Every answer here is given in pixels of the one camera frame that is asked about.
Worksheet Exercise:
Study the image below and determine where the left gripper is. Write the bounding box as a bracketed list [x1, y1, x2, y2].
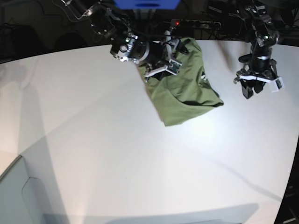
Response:
[234, 56, 278, 99]

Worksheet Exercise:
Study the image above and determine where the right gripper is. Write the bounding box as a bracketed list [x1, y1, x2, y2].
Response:
[142, 28, 189, 82]

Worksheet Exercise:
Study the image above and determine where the green T-shirt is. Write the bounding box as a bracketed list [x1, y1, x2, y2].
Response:
[145, 38, 224, 126]

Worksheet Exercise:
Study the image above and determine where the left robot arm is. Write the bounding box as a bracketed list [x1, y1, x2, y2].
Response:
[234, 0, 283, 99]

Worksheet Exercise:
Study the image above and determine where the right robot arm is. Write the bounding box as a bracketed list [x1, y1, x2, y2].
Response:
[77, 0, 222, 105]

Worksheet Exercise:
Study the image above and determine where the black power strip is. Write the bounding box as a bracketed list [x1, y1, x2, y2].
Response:
[171, 19, 221, 30]

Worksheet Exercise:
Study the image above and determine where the blue box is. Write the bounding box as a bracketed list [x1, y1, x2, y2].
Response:
[114, 0, 180, 10]

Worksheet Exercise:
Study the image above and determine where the grey panel at corner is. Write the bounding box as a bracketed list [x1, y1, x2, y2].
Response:
[0, 156, 46, 224]

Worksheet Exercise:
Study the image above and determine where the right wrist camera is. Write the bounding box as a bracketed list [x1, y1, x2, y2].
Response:
[166, 59, 182, 76]

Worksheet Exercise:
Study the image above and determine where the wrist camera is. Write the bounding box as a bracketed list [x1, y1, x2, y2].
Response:
[166, 59, 182, 76]
[269, 77, 285, 92]

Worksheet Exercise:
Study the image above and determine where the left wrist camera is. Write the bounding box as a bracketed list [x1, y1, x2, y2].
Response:
[269, 77, 285, 92]

